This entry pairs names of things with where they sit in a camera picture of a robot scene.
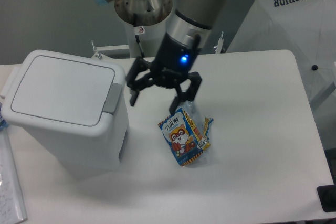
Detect black device at table edge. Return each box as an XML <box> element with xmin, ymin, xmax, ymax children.
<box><xmin>317</xmin><ymin>185</ymin><xmax>335</xmax><ymax>212</ymax></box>

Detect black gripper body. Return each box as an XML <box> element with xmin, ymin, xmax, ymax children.
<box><xmin>151</xmin><ymin>33</ymin><xmax>201</xmax><ymax>89</ymax></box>

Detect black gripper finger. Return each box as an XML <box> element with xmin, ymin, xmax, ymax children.
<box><xmin>169</xmin><ymin>72</ymin><xmax>202</xmax><ymax>114</ymax></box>
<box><xmin>126</xmin><ymin>56</ymin><xmax>158</xmax><ymax>106</ymax></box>

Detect clear plastic bottle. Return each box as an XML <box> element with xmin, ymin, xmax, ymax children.
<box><xmin>181</xmin><ymin>101</ymin><xmax>208</xmax><ymax>168</ymax></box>

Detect white umbrella with lettering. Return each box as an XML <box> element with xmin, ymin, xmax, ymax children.
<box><xmin>227</xmin><ymin>0</ymin><xmax>335</xmax><ymax>102</ymax></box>

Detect white plastic trash can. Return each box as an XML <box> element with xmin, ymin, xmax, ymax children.
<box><xmin>1</xmin><ymin>50</ymin><xmax>129</xmax><ymax>170</ymax></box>

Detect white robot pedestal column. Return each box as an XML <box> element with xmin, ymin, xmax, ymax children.
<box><xmin>125</xmin><ymin>22</ymin><xmax>166</xmax><ymax>58</ymax></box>

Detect yellow orange snack wrapper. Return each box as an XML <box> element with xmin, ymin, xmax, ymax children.
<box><xmin>183</xmin><ymin>110</ymin><xmax>213</xmax><ymax>151</ymax></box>

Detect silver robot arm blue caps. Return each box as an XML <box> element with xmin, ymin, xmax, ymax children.
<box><xmin>96</xmin><ymin>0</ymin><xmax>227</xmax><ymax>113</ymax></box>

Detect blue cartoon snack packet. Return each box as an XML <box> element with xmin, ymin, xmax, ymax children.
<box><xmin>158</xmin><ymin>108</ymin><xmax>209</xmax><ymax>166</ymax></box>

